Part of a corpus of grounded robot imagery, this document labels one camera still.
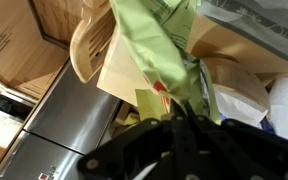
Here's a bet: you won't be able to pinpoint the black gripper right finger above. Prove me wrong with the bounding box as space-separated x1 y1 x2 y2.
183 103 288 180

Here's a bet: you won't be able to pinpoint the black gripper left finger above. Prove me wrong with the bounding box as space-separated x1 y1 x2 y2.
77 101 198 180

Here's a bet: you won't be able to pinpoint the green popcorn bag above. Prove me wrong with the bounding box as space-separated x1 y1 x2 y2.
108 0 222 126

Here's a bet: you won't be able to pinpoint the white paper sheet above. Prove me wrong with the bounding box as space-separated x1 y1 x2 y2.
213 88 268 129

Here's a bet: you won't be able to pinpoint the stainless steel refrigerator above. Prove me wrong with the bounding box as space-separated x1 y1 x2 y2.
0 59 122 180

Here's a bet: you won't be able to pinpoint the curved wooden chair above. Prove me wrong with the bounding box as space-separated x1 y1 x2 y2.
69 0 118 84

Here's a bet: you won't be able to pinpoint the black countertop appliance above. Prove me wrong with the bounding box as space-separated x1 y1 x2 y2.
0 93 35 124

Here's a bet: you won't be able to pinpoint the wooden lower kitchen cabinets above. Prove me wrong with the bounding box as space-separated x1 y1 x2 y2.
0 0 70 99

